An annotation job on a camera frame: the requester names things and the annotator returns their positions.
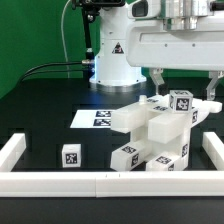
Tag white tagged cube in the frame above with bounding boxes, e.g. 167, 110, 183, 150
169, 90, 193, 113

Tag white tagged cube nut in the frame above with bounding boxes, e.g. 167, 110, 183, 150
62, 144, 81, 168

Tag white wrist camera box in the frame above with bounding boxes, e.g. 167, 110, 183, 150
128, 0, 162, 19

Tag white marker sheet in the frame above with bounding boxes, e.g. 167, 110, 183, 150
70, 109, 112, 128

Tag white U-shaped boundary frame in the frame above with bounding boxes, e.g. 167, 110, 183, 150
0, 133, 224, 197

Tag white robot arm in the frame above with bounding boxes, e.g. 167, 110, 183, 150
90, 0, 224, 100

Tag white chair seat block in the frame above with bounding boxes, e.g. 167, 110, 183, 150
129, 113, 193, 168

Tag black cables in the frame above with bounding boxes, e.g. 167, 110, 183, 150
19, 59, 93, 83

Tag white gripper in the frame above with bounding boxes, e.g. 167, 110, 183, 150
126, 16, 224, 100

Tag white long chair bar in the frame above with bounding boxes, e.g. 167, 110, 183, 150
148, 113, 191, 144

